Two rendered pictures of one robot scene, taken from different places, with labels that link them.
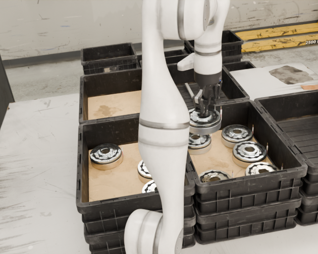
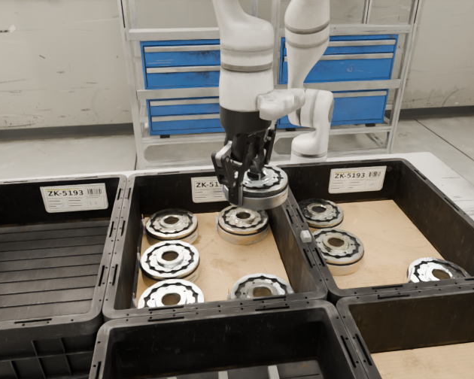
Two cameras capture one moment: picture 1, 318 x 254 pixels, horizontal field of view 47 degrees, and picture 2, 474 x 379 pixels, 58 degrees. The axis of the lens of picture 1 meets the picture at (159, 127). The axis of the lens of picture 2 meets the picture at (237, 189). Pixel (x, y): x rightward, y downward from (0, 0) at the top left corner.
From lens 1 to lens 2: 1.53 m
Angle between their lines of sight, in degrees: 118
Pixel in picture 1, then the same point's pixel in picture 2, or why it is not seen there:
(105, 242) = not seen: hidden behind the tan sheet
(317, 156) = (58, 265)
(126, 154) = not seen: hidden behind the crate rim
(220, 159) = (220, 274)
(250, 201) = (203, 207)
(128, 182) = (371, 247)
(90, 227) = (390, 192)
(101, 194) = (404, 234)
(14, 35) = not seen: outside the picture
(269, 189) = (180, 197)
